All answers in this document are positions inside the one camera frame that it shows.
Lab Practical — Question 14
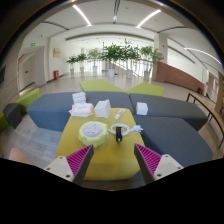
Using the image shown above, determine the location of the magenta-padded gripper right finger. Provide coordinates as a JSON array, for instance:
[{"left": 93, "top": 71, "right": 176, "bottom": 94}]
[{"left": 133, "top": 143, "right": 185, "bottom": 185}]

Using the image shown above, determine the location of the wide grey sofa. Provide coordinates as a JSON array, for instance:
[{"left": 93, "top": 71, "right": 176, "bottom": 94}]
[{"left": 133, "top": 115, "right": 214, "bottom": 168}]

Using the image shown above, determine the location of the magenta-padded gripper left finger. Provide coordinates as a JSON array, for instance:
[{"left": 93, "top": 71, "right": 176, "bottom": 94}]
[{"left": 43, "top": 143, "right": 95, "bottom": 186}]

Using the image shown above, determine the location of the small white tube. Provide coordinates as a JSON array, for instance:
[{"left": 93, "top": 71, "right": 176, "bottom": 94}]
[{"left": 114, "top": 108, "right": 127, "bottom": 121}]

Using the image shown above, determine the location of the group of potted plants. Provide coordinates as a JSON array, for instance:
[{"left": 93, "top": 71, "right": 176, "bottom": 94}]
[{"left": 65, "top": 38, "right": 165, "bottom": 81}]

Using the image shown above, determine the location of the white upright box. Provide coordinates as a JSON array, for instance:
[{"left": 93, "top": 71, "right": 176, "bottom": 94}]
[{"left": 94, "top": 99, "right": 112, "bottom": 119}]

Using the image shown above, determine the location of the small green sofa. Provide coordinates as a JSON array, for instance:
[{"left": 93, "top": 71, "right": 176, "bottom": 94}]
[{"left": 126, "top": 82, "right": 165, "bottom": 98}]

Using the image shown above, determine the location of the white cube box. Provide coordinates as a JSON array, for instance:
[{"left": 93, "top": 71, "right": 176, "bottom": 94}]
[{"left": 135, "top": 101, "right": 149, "bottom": 117}]

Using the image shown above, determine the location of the green bench sofa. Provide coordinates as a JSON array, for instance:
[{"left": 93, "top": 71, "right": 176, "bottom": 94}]
[{"left": 0, "top": 87, "right": 41, "bottom": 132}]

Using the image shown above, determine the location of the grey sofa with cube box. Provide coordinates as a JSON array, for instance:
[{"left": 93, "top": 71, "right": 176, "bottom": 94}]
[{"left": 129, "top": 93, "right": 209, "bottom": 132}]

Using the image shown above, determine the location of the dark grey cube stool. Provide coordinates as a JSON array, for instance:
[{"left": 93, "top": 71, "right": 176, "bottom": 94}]
[{"left": 3, "top": 102, "right": 23, "bottom": 130}]

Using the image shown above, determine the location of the round yellow-green power strip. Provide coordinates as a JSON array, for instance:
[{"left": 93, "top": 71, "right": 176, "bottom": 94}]
[{"left": 78, "top": 120, "right": 110, "bottom": 149}]

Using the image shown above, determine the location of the stack of white boxes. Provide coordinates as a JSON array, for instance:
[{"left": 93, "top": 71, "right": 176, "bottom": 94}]
[{"left": 71, "top": 91, "right": 87, "bottom": 105}]

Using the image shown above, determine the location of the white coiled cable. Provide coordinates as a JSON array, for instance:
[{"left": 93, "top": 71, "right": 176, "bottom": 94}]
[{"left": 107, "top": 123, "right": 144, "bottom": 137}]

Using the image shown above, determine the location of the black-framed wooden bench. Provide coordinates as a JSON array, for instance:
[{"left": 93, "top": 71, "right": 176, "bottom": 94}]
[{"left": 185, "top": 92, "right": 224, "bottom": 150}]

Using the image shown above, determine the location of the black wall screen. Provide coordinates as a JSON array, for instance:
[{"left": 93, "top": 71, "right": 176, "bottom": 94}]
[{"left": 0, "top": 65, "right": 6, "bottom": 88}]

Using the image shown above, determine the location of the long grey sofa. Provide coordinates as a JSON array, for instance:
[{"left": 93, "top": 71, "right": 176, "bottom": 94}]
[{"left": 26, "top": 91, "right": 136, "bottom": 133}]

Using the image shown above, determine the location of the group of ceiling light strips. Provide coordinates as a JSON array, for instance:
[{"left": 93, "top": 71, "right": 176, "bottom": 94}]
[{"left": 72, "top": 0, "right": 162, "bottom": 30}]

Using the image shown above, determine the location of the large green sofa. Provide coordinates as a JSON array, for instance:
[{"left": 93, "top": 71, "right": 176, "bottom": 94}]
[{"left": 79, "top": 78, "right": 126, "bottom": 94}]

